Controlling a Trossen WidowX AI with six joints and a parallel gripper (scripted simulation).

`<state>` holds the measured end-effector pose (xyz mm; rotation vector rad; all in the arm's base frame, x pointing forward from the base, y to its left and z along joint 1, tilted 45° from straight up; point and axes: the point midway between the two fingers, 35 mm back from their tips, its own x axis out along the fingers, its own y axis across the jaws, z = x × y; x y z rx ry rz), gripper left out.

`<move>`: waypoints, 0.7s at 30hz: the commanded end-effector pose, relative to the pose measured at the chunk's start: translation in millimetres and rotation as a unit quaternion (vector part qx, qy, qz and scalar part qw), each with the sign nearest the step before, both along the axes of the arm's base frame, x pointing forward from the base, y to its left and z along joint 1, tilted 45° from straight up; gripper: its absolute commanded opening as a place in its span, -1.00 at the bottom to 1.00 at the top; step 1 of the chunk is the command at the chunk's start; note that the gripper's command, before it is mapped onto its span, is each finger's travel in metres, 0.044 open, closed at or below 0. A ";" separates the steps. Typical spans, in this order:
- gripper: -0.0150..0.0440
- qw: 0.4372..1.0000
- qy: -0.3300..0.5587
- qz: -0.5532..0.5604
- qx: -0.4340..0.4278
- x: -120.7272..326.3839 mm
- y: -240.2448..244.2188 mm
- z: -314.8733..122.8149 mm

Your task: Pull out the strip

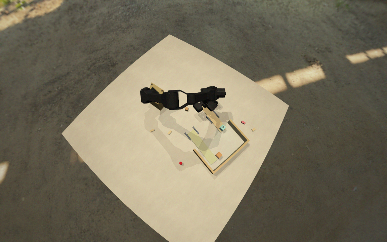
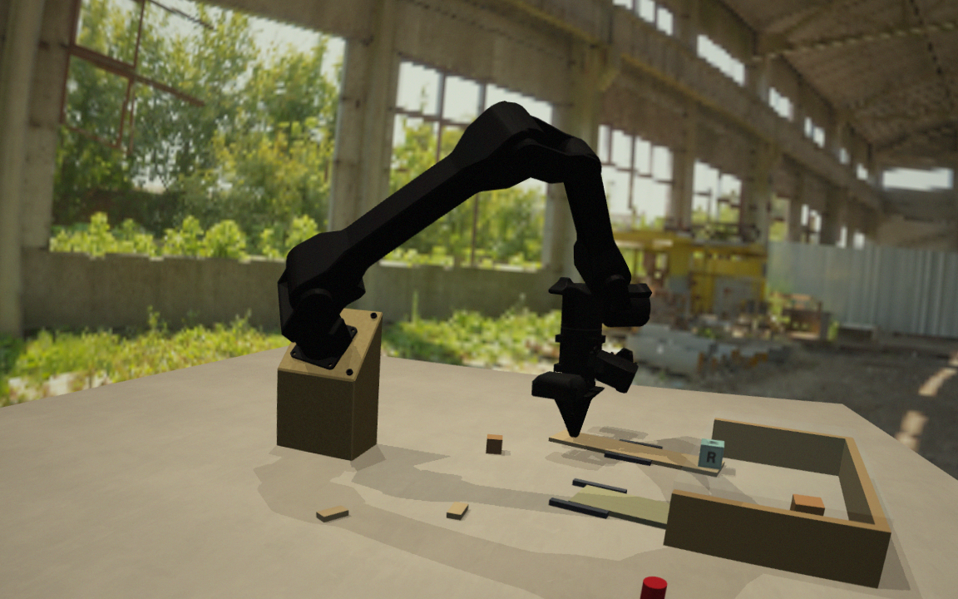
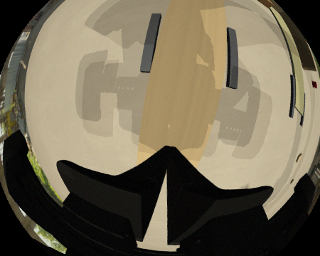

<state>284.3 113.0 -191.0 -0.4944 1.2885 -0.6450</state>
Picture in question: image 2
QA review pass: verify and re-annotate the tan strip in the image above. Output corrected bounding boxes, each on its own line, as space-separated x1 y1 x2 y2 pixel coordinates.
549 429 690 470

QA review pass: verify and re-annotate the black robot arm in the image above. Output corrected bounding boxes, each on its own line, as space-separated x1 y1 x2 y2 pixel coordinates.
277 101 652 394

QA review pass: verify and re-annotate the red cylinder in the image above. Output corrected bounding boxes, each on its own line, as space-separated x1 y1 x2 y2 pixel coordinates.
640 577 667 599

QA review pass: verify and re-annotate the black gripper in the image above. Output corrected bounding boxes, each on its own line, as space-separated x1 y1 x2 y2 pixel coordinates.
531 327 605 438

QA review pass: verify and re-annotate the pale yellow flat strip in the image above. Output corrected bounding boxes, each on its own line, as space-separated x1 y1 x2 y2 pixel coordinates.
568 485 670 529

